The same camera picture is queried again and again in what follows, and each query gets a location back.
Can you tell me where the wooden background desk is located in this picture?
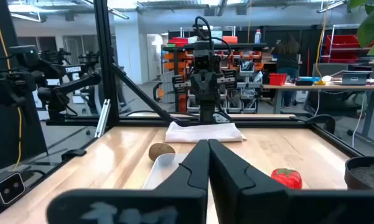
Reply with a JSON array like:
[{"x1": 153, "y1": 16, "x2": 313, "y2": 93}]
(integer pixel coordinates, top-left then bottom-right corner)
[{"x1": 261, "y1": 82, "x2": 374, "y2": 139}]

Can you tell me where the black table edge clamp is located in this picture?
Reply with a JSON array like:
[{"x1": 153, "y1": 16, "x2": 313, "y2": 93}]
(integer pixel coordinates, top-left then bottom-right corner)
[{"x1": 61, "y1": 149, "x2": 87, "y2": 161}]

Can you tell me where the brown toy kiwi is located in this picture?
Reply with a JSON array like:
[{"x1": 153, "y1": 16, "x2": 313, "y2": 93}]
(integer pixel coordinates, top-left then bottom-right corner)
[{"x1": 148, "y1": 142, "x2": 176, "y2": 162}]

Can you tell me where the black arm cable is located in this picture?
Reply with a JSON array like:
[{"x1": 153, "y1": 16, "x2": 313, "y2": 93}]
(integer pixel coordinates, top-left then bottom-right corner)
[{"x1": 194, "y1": 15, "x2": 233, "y2": 62}]

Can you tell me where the person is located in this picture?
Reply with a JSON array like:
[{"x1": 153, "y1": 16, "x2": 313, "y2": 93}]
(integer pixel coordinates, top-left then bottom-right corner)
[{"x1": 272, "y1": 34, "x2": 301, "y2": 108}]

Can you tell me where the grey office chair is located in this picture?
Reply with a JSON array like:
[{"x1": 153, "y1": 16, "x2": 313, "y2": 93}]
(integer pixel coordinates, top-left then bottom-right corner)
[{"x1": 303, "y1": 62, "x2": 367, "y2": 125}]

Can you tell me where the red toy tomato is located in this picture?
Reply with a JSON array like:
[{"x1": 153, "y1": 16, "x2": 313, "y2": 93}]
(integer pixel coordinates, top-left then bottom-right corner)
[{"x1": 270, "y1": 167, "x2": 303, "y2": 190}]

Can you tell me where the white folded cloth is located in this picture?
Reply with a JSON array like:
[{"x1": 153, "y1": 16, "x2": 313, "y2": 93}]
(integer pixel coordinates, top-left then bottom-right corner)
[{"x1": 164, "y1": 121, "x2": 247, "y2": 144}]

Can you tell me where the black panel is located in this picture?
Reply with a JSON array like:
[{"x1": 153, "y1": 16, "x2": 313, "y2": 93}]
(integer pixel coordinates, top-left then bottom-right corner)
[{"x1": 0, "y1": 0, "x2": 49, "y2": 175}]

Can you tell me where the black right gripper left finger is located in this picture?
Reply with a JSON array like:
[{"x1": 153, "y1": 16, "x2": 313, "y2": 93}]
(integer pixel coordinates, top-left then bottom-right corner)
[{"x1": 45, "y1": 139, "x2": 211, "y2": 224}]

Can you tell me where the grey laptop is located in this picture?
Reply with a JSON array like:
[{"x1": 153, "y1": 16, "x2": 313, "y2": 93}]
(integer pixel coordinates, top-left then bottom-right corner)
[{"x1": 329, "y1": 70, "x2": 373, "y2": 86}]

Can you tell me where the black table level camera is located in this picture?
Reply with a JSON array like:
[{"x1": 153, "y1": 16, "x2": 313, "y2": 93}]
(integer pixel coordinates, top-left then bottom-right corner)
[{"x1": 0, "y1": 170, "x2": 27, "y2": 208}]

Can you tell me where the black plant pot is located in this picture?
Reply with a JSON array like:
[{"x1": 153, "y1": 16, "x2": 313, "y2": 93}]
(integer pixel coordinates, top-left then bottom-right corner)
[{"x1": 344, "y1": 156, "x2": 374, "y2": 190}]

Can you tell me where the clear plastic tupperware container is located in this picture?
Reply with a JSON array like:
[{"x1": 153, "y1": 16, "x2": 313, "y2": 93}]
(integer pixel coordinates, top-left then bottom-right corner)
[{"x1": 142, "y1": 152, "x2": 190, "y2": 190}]

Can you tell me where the black aluminium table frame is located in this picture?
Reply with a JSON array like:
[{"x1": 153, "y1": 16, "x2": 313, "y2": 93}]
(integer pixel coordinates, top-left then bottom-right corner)
[{"x1": 0, "y1": 0, "x2": 367, "y2": 218}]

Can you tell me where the rack with red bins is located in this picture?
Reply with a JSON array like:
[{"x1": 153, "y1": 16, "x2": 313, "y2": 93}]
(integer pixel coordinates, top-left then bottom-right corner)
[{"x1": 319, "y1": 24, "x2": 374, "y2": 65}]

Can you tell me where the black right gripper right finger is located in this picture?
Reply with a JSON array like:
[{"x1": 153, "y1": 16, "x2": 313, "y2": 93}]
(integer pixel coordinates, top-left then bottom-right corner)
[{"x1": 208, "y1": 139, "x2": 374, "y2": 224}]

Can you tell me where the yellow cable beside panel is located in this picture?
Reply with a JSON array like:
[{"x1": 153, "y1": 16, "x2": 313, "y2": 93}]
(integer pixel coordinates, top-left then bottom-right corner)
[{"x1": 0, "y1": 0, "x2": 22, "y2": 170}]

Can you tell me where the black curved cable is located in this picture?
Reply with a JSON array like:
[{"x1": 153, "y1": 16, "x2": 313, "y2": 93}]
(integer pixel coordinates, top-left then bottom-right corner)
[{"x1": 306, "y1": 114, "x2": 337, "y2": 134}]

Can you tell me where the white hanging cable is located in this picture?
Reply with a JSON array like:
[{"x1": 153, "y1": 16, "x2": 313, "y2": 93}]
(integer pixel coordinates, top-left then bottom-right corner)
[{"x1": 351, "y1": 91, "x2": 367, "y2": 147}]

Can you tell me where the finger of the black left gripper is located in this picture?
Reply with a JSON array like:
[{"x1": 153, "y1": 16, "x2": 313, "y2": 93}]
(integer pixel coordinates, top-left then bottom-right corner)
[
  {"x1": 206, "y1": 73, "x2": 220, "y2": 96},
  {"x1": 191, "y1": 73, "x2": 206, "y2": 96}
]

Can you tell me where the red plastic bin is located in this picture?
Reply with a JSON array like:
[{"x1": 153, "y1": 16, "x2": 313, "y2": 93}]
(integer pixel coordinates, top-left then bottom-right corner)
[{"x1": 269, "y1": 73, "x2": 288, "y2": 86}]

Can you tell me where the yellow hanging cable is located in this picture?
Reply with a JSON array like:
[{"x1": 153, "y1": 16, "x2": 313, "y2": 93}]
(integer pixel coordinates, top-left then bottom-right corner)
[{"x1": 314, "y1": 0, "x2": 330, "y2": 85}]

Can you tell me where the silver aluminium bracket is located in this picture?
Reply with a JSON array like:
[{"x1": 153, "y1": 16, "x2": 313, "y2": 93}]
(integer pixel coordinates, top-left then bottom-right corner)
[{"x1": 94, "y1": 98, "x2": 111, "y2": 139}]

